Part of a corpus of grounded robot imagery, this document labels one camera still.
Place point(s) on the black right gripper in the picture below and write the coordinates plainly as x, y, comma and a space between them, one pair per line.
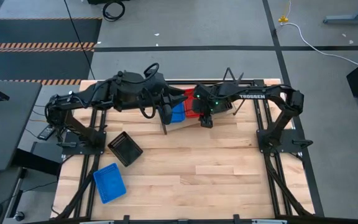
204, 99

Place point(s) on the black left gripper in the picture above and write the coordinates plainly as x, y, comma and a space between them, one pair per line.
162, 96

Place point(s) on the red plastic basket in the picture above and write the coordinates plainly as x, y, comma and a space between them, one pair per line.
191, 110

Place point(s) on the blue plastic basket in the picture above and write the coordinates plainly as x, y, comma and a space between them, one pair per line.
109, 183
179, 115

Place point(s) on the black plastic basket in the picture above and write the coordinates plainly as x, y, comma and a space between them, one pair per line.
124, 149

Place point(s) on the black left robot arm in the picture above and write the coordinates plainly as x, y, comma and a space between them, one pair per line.
70, 121

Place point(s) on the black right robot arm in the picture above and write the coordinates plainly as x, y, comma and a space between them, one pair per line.
278, 124

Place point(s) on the yellow plug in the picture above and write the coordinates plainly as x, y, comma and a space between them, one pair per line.
283, 20

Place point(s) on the black remote control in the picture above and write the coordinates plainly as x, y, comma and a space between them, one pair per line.
46, 132

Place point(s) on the black box under desk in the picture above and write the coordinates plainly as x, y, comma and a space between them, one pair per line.
39, 155

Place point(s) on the black hazard striped floor mat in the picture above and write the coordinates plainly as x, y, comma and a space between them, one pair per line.
26, 65

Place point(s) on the grey metal desk leg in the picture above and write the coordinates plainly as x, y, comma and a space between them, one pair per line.
346, 20

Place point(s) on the dark grey desk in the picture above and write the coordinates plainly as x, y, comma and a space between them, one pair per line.
8, 130

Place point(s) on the black caster wheel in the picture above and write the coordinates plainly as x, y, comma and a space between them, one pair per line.
19, 216

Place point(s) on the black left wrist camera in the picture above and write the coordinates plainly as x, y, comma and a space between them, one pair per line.
167, 113

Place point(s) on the black aluminium table frame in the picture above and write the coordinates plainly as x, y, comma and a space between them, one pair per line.
258, 83

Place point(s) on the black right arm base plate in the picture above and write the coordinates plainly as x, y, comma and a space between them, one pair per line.
291, 140

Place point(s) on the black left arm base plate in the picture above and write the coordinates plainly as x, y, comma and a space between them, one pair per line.
73, 149

